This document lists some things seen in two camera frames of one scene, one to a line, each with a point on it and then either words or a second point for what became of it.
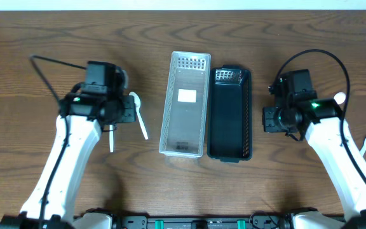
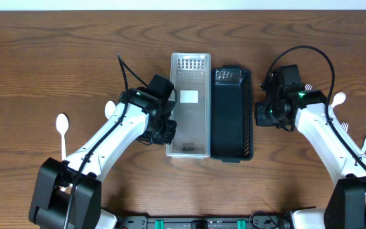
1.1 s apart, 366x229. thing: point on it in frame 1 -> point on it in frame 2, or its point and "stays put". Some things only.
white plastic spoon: [340, 97] stays put
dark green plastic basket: [229, 114] stays put
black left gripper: [129, 109] -> [166, 133]
